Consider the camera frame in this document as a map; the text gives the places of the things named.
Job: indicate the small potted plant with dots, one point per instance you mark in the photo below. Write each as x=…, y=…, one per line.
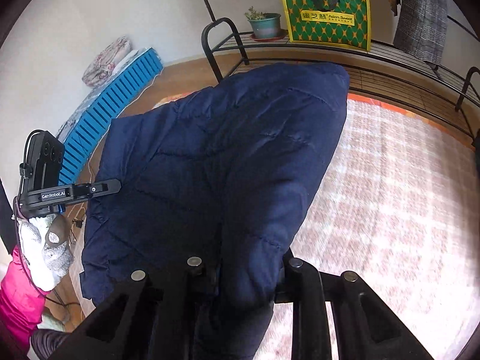
x=265, y=25

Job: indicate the left grey gloved hand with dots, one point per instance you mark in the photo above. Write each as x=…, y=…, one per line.
x=44, y=242

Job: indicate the yellow green patterned bag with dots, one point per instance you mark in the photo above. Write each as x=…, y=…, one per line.
x=336, y=23

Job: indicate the grey plaid long coat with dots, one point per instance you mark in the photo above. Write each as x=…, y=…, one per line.
x=422, y=28

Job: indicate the black metal clothes rack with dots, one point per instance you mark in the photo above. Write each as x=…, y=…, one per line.
x=385, y=71

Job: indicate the floral folded quilt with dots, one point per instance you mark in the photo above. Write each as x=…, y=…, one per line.
x=104, y=64

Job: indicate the blue slatted crate row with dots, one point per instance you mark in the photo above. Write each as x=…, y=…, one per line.
x=85, y=128

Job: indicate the left pink sleeve forearm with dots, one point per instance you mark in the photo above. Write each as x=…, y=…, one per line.
x=21, y=309

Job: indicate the navy quilted puffer jacket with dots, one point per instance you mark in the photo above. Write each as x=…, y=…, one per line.
x=227, y=175

